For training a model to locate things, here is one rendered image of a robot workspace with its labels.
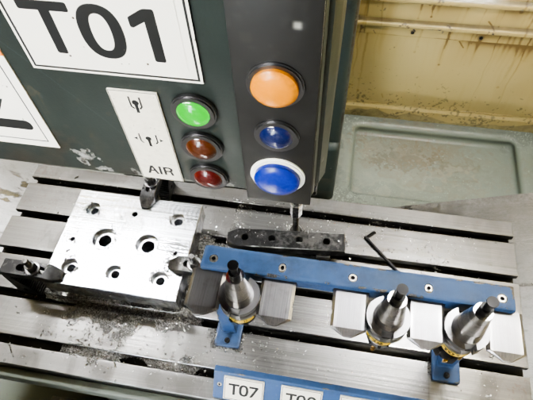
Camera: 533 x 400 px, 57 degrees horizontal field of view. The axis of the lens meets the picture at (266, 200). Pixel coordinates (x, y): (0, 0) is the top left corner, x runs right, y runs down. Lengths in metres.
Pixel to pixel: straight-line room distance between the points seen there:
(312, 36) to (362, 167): 1.45
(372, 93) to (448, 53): 0.27
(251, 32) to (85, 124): 0.14
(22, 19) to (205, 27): 0.09
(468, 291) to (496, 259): 0.44
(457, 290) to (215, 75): 0.59
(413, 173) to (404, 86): 0.29
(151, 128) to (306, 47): 0.12
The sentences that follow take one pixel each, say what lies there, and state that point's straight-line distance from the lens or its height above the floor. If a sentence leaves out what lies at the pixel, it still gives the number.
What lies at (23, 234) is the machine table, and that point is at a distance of 1.32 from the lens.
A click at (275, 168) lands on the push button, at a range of 0.30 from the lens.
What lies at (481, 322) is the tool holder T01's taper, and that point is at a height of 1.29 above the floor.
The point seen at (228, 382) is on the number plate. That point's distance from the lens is 0.99.
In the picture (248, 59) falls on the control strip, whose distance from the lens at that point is 0.25.
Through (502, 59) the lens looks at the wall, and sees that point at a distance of 1.65.
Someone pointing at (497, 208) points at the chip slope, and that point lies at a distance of 1.47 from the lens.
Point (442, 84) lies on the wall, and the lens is 1.69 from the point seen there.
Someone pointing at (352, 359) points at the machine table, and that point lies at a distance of 1.05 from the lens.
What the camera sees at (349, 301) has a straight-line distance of 0.75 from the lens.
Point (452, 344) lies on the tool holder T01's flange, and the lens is 0.76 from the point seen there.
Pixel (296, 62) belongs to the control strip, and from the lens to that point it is 0.25.
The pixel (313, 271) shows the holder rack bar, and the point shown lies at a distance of 0.75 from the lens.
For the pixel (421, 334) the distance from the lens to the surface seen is 0.75.
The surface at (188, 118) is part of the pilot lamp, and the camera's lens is 0.29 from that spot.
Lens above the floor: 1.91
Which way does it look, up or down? 57 degrees down
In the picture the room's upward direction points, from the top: 4 degrees counter-clockwise
